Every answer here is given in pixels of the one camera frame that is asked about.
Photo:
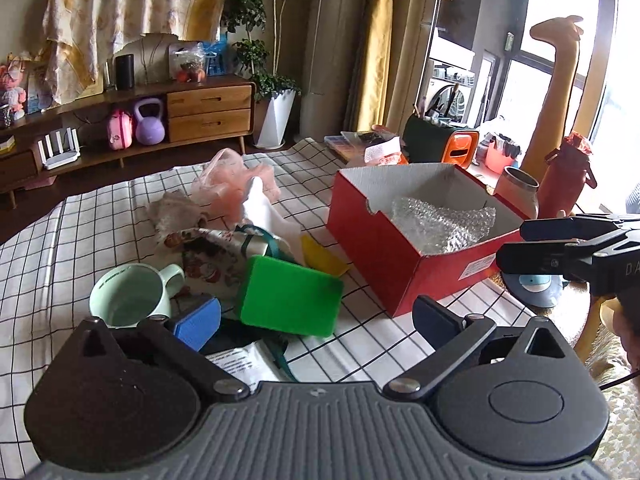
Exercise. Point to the pink doll figure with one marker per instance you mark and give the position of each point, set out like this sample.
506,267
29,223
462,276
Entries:
12,90

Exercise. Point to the blue round toy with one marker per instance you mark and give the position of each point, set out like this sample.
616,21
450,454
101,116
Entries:
535,287

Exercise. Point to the white paper towel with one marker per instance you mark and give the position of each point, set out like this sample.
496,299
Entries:
260,210

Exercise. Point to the green indoor tree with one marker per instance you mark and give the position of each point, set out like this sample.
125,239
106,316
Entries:
250,5

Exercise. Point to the white router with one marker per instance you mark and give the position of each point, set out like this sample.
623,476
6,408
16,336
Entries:
60,155

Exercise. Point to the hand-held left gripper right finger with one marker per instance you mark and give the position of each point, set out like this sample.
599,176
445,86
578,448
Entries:
435,320

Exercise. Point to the white steel tumbler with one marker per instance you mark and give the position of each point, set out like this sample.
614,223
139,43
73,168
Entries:
517,195

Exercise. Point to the black checked white tablecloth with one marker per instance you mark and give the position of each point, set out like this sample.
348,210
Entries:
100,220

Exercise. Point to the clear bag of fruit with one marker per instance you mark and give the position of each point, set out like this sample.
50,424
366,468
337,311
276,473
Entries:
187,65

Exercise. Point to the white wipe packet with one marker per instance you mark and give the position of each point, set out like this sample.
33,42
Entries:
245,365

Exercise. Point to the pink storage bin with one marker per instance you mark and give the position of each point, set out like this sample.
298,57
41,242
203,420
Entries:
500,160

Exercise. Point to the white planter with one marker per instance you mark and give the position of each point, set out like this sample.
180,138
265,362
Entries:
275,120

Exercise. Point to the orange and green tissue box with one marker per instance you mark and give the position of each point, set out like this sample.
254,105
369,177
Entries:
462,147

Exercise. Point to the orange and white tissue packet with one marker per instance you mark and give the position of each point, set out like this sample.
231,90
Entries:
382,152

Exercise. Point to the clear bubble wrap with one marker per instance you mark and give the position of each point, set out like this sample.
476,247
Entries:
440,225

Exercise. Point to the purple kettlebell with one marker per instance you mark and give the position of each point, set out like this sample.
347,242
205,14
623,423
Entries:
149,130

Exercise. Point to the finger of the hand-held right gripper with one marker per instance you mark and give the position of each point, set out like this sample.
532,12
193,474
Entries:
550,230
530,259

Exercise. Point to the floral hanging cloth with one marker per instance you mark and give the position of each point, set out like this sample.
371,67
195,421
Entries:
125,0

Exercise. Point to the white floor air conditioner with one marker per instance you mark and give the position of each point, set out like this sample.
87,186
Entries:
335,35

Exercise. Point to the red shoe box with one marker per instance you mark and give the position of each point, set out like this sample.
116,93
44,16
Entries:
360,240

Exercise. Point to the yellow sponge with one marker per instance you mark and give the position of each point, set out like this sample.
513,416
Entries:
320,257

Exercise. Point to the white washing machine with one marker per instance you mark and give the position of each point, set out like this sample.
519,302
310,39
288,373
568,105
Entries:
440,105

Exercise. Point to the translucent plastic bag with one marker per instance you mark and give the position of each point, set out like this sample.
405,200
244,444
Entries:
220,165

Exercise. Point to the tan long-necked plush toy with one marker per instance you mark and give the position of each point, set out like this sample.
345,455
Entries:
562,75

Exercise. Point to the yellow curtain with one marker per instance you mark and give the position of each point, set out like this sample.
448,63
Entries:
380,35

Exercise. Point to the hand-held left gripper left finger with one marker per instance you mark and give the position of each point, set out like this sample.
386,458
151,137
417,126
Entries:
197,322

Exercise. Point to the red water bottle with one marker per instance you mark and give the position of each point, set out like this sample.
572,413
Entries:
562,180

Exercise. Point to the black cylinder speaker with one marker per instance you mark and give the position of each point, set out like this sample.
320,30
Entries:
125,72

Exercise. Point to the green sponge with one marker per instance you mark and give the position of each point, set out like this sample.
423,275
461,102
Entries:
290,295

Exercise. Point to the wooden tv cabinet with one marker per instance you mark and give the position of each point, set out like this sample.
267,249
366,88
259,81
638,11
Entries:
210,95

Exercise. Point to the printed cloth with green trim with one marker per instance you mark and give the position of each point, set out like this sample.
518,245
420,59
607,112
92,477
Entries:
210,260

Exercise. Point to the white fuzzy cloth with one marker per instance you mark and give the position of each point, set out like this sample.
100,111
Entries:
170,210

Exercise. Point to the mint green mug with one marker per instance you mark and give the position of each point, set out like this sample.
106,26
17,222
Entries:
125,290

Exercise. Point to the pink toy case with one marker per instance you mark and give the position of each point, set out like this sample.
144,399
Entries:
121,132

